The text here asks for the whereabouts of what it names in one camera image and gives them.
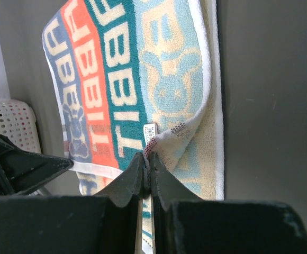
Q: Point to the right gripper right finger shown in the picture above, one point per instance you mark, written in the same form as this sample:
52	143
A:
182	222

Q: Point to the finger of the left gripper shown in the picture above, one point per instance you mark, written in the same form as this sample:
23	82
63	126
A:
23	172

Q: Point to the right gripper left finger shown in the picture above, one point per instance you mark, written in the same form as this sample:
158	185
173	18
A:
108	222

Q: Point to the colourful rabbit print towel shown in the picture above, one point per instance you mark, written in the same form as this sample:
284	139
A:
139	76

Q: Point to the white perforated plastic basket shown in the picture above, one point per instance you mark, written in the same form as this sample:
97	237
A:
18	123

